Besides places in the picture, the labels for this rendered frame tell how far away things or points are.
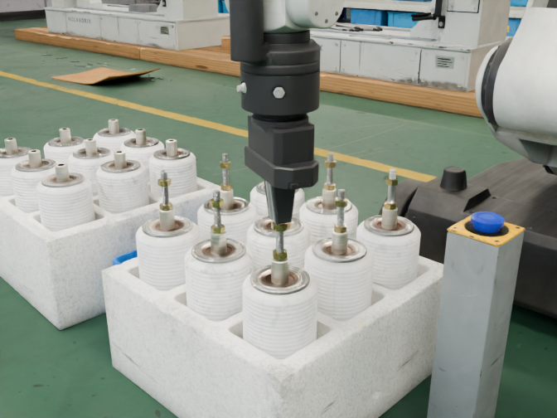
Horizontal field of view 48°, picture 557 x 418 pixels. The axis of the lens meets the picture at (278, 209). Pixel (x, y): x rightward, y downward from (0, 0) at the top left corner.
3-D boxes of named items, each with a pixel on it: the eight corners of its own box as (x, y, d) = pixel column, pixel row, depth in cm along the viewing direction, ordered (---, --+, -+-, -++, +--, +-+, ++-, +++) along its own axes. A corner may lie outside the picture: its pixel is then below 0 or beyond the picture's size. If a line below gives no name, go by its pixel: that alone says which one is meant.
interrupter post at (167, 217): (169, 233, 93) (168, 212, 92) (156, 230, 94) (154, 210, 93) (178, 227, 95) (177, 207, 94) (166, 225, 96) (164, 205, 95)
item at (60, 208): (86, 254, 127) (75, 168, 120) (109, 269, 120) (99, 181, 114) (40, 269, 121) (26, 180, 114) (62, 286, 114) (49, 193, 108)
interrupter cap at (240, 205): (234, 196, 107) (234, 192, 107) (259, 210, 101) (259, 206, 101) (195, 206, 103) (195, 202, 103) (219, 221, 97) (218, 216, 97)
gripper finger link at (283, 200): (269, 224, 75) (268, 174, 73) (293, 219, 76) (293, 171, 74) (274, 229, 73) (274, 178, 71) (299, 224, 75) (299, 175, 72)
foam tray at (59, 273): (135, 215, 164) (128, 148, 158) (228, 264, 138) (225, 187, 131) (-18, 260, 140) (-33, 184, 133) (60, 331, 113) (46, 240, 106)
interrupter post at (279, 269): (274, 275, 80) (274, 253, 79) (292, 279, 80) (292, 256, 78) (267, 284, 78) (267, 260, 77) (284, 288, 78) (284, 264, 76)
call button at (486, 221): (478, 222, 81) (481, 207, 80) (508, 231, 78) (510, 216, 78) (463, 231, 78) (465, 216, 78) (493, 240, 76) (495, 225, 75)
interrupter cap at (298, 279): (264, 264, 84) (264, 259, 83) (318, 274, 81) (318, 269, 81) (239, 289, 77) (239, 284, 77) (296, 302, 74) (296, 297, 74)
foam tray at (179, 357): (277, 284, 129) (277, 203, 123) (444, 364, 104) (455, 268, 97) (111, 366, 103) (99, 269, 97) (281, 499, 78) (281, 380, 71)
